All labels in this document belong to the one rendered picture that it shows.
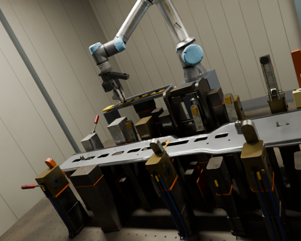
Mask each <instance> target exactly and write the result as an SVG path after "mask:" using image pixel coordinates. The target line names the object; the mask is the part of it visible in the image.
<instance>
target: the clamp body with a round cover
mask: <svg viewBox="0 0 301 241"><path fill-rule="evenodd" d="M135 127H136V129H137V132H138V134H139V136H140V138H141V140H147V139H152V138H157V137H161V135H160V133H159V130H158V128H157V126H156V124H155V121H154V119H153V117H152V116H149V117H145V118H142V119H140V120H139V121H138V122H137V123H136V124H135Z"/></svg>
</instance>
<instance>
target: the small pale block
mask: <svg viewBox="0 0 301 241"><path fill-rule="evenodd" d="M292 93H293V97H294V101H295V105H296V108H297V109H300V108H301V88H299V89H294V90H292Z"/></svg>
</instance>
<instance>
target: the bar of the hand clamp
mask: <svg viewBox="0 0 301 241"><path fill-rule="evenodd" d="M259 60H260V64H261V68H262V72H263V75H264V79H265V82H266V86H267V90H268V93H269V98H270V101H273V100H272V96H271V91H270V90H271V89H274V88H275V89H276V92H277V96H278V99H280V93H279V88H278V84H277V81H276V77H275V73H274V69H273V66H272V62H271V58H270V55H269V54H268V55H264V56H261V57H259Z"/></svg>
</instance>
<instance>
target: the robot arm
mask: <svg viewBox="0 0 301 241"><path fill-rule="evenodd" d="M153 4H156V5H157V7H158V9H159V11H160V13H161V15H162V17H163V19H164V20H165V22H166V24H167V26H168V28H169V30H170V32H171V34H172V35H173V37H174V39H175V41H176V43H177V47H176V53H177V55H178V57H179V59H180V62H181V65H182V67H183V72H184V80H185V82H186V83H189V82H193V81H196V80H198V79H200V78H202V77H204V76H206V75H207V74H208V73H207V70H206V69H205V68H204V66H203V65H202V64H201V60H202V58H203V50H202V48H201V47H200V46H199V45H198V43H197V41H196V40H195V38H194V37H191V36H190V34H189V32H188V30H187V28H186V26H185V24H184V22H183V21H182V19H181V17H180V15H179V13H178V11H177V9H176V7H175V5H174V3H173V1H172V0H138V1H137V2H136V4H135V5H134V7H133V9H132V10H131V12H130V14H129V15H128V17H127V18H126V20H125V22H124V23H123V25H122V26H121V28H120V30H119V32H118V33H117V35H116V36H115V38H114V40H112V41H110V42H108V43H106V44H103V45H102V44H101V43H96V44H94V45H92V46H90V47H89V50H90V53H91V55H92V57H93V59H94V61H95V63H96V65H97V67H98V69H99V71H100V72H101V73H100V74H98V75H99V76H101V78H102V80H103V83H102V87H103V89H104V91H105V92H110V91H111V90H113V94H114V95H113V97H112V99H113V100H120V101H121V102H122V103H124V101H125V94H124V90H123V86H122V84H121V83H120V81H119V79H124V80H127V79H129V74H126V73H118V72H112V71H111V70H113V69H112V66H111V64H110V62H109V60H108V57H110V56H113V55H115V54H117V53H120V52H122V51H124V50H125V49H126V47H125V44H126V43H127V41H128V39H129V38H130V36H131V35H132V33H133V32H134V30H135V29H136V27H137V25H138V24H139V22H140V21H141V19H142V17H143V16H144V14H145V13H146V11H147V9H148V8H149V6H152V5H153Z"/></svg>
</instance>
